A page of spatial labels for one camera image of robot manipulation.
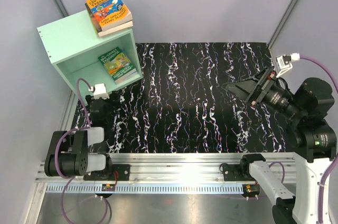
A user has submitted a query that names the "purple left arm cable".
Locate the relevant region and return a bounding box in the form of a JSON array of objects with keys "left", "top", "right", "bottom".
[{"left": 54, "top": 78, "right": 110, "bottom": 223}]

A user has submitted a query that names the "mint green open cabinet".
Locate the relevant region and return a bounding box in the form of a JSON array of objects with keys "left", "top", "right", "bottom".
[{"left": 37, "top": 11, "right": 143, "bottom": 96}]

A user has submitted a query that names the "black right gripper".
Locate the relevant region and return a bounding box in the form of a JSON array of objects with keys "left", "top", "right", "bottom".
[{"left": 222, "top": 65, "right": 305, "bottom": 120}]

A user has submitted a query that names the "left small circuit board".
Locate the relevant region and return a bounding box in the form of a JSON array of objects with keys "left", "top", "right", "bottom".
[{"left": 102, "top": 184, "right": 116, "bottom": 191}]

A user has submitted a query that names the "right small circuit board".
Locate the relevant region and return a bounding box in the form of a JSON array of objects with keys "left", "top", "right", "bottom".
[{"left": 243, "top": 184, "right": 260, "bottom": 193}]

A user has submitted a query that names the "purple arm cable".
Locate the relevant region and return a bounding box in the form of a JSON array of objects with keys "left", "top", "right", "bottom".
[
  {"left": 219, "top": 54, "right": 338, "bottom": 224},
  {"left": 54, "top": 78, "right": 110, "bottom": 223}
]

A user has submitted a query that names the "dark tale two cities book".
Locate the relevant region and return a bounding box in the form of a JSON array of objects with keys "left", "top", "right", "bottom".
[{"left": 89, "top": 15, "right": 133, "bottom": 33}]

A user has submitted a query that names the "green 104-storey treehouse book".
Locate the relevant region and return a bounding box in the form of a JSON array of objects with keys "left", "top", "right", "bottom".
[{"left": 98, "top": 47, "right": 136, "bottom": 82}]

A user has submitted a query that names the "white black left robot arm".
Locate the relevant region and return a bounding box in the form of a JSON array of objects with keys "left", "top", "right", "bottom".
[{"left": 44, "top": 96, "right": 114, "bottom": 180}]

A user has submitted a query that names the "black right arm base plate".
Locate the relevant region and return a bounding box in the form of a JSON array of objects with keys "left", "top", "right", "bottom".
[{"left": 219, "top": 163, "right": 256, "bottom": 182}]

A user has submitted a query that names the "aluminium mounting rail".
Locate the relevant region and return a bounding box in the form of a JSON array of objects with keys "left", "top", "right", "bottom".
[{"left": 35, "top": 152, "right": 302, "bottom": 185}]

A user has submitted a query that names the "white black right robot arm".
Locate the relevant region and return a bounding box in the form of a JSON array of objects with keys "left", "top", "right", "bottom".
[{"left": 225, "top": 67, "right": 337, "bottom": 223}]

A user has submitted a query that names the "blue cartoon cover book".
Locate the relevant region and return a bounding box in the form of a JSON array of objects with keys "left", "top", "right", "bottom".
[{"left": 85, "top": 0, "right": 133, "bottom": 26}]

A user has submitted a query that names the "white slotted cable duct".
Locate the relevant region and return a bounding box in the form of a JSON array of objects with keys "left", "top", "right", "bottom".
[{"left": 46, "top": 183, "right": 243, "bottom": 194}]

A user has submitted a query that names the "small circuit board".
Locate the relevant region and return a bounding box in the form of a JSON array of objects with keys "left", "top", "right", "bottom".
[
  {"left": 102, "top": 184, "right": 116, "bottom": 191},
  {"left": 243, "top": 184, "right": 260, "bottom": 193}
]

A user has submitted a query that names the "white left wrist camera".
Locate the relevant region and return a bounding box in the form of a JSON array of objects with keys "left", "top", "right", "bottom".
[{"left": 88, "top": 83, "right": 109, "bottom": 100}]

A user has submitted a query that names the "black marbled table mat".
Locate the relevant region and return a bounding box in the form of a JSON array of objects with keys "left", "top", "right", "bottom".
[{"left": 71, "top": 42, "right": 299, "bottom": 154}]

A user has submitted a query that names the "lime green paperback book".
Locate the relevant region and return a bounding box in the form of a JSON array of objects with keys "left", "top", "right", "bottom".
[{"left": 97, "top": 25, "right": 133, "bottom": 37}]

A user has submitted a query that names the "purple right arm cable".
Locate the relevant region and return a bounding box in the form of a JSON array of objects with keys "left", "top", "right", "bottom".
[{"left": 219, "top": 54, "right": 338, "bottom": 224}]

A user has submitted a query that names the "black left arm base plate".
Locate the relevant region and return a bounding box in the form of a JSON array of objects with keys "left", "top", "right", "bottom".
[{"left": 83, "top": 164, "right": 130, "bottom": 182}]

